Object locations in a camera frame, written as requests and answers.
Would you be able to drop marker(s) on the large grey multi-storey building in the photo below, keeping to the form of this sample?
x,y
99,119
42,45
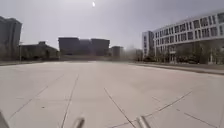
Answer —
x,y
10,36

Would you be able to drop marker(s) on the low kerb strip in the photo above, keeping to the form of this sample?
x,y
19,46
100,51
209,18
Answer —
x,y
186,67

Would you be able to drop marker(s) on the robot's own part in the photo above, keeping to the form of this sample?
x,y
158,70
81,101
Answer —
x,y
79,123
143,122

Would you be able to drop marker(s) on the row of trees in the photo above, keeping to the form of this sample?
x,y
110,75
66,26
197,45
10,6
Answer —
x,y
196,53

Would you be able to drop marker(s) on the long white building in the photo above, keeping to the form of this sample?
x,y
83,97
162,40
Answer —
x,y
190,35

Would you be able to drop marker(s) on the low dark building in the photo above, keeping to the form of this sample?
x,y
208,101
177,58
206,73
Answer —
x,y
38,51

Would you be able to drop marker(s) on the dark blocky building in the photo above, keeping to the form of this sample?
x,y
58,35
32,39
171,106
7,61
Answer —
x,y
83,46

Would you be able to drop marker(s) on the small distant building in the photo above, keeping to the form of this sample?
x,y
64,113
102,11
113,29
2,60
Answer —
x,y
116,51

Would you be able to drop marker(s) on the pale stone paved plaza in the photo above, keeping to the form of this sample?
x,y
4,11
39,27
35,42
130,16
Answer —
x,y
100,83

